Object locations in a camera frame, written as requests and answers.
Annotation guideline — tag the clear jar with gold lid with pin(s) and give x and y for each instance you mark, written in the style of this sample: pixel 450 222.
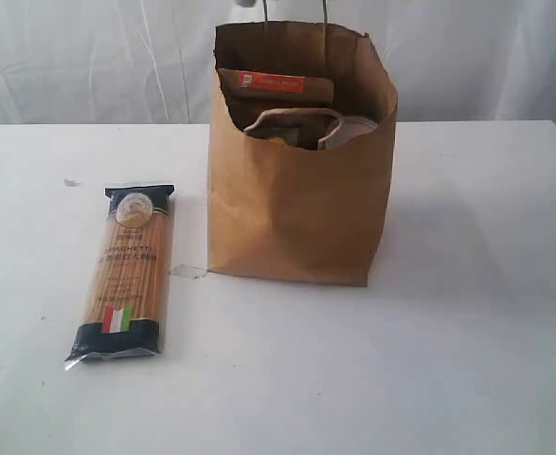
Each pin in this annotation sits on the clear jar with gold lid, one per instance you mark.
pixel 349 128

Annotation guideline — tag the brown kraft stand-up pouch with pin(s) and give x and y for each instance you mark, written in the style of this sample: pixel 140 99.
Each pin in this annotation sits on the brown kraft stand-up pouch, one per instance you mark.
pixel 246 92

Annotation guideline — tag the spaghetti pasta package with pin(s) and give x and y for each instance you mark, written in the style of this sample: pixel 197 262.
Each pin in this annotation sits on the spaghetti pasta package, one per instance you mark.
pixel 125 305

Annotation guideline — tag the white scrap front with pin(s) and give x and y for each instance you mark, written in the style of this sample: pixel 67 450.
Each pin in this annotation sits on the white scrap front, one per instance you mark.
pixel 245 3

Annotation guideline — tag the brown paper bag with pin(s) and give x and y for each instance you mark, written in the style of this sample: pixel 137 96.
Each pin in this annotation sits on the brown paper bag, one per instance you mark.
pixel 280 205

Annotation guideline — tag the clear tape piece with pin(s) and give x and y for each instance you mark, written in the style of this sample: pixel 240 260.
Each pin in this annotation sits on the clear tape piece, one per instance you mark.
pixel 189 272

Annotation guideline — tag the white backdrop curtain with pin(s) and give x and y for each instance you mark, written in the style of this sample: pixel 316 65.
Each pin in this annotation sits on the white backdrop curtain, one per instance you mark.
pixel 151 61

